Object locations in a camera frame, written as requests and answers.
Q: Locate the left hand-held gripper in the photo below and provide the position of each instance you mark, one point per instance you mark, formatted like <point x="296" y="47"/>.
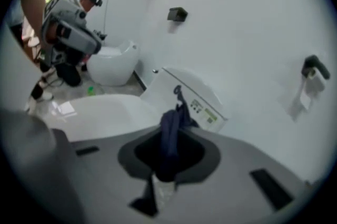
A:
<point x="65" y="7"/>

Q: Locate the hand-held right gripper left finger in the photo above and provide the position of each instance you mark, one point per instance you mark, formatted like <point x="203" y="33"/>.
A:
<point x="100" y="178"/>

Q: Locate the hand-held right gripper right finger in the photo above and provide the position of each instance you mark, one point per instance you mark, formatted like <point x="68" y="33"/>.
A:
<point x="237" y="178"/>

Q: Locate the white toilet lid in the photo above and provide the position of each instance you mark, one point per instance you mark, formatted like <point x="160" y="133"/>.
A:
<point x="105" y="115"/>

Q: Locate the dark blue wiping cloth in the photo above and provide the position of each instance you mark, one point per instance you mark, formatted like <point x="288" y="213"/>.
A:
<point x="169" y="136"/>

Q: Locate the person's left forearm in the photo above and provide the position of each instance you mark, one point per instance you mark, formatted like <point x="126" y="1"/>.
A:
<point x="33" y="7"/>

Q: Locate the egg-shaped white toilet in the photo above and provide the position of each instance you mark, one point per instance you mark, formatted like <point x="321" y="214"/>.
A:
<point x="113" y="64"/>

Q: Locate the white toilet with tank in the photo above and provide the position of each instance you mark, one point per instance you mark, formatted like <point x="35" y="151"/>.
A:
<point x="163" y="88"/>

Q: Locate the white toilet paper roll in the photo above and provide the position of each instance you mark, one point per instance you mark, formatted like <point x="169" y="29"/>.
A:
<point x="313" y="86"/>

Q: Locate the person's left hand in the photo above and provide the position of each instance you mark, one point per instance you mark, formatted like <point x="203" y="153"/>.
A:
<point x="50" y="32"/>

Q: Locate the green plastic bottle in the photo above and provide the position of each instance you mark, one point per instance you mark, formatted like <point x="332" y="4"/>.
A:
<point x="91" y="90"/>

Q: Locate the chrome flush lever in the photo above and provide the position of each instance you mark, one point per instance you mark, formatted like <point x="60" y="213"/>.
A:
<point x="155" y="70"/>

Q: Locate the black wall paper holder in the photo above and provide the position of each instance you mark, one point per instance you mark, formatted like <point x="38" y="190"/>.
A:
<point x="177" y="14"/>
<point x="314" y="64"/>

